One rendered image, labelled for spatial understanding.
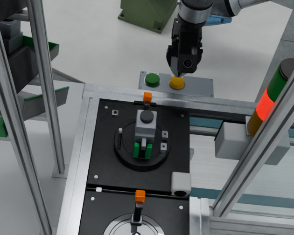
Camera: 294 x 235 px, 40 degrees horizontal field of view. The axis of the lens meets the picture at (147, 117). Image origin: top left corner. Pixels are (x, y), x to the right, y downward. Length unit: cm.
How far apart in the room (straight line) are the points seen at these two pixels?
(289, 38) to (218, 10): 172
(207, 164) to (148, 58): 44
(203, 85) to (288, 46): 175
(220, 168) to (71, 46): 62
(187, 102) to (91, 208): 40
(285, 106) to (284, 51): 221
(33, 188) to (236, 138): 37
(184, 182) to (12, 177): 44
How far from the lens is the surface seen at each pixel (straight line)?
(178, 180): 95
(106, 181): 96
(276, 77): 62
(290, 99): 60
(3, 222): 106
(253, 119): 70
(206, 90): 116
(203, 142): 110
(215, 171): 107
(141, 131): 91
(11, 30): 84
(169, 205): 95
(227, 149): 76
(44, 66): 74
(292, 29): 301
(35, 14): 67
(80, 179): 97
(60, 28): 142
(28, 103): 80
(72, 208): 95
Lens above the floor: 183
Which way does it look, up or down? 55 degrees down
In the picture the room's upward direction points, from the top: 10 degrees clockwise
